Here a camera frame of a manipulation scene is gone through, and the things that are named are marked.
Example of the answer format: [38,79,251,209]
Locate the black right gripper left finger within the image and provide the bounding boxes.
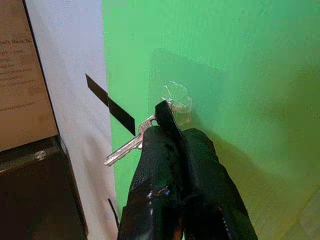
[117,99,187,240]

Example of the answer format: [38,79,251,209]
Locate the dark wooden cabinet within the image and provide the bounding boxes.
[0,136,90,240]

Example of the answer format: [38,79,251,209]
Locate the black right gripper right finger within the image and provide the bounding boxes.
[177,127,259,240]

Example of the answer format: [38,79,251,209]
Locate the silver key with ring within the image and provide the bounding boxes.
[103,114,161,167]

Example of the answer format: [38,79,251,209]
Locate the long black tape strip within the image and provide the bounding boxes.
[84,73,136,135]

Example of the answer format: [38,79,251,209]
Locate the framed printed paper sign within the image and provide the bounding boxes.
[0,0,60,153]

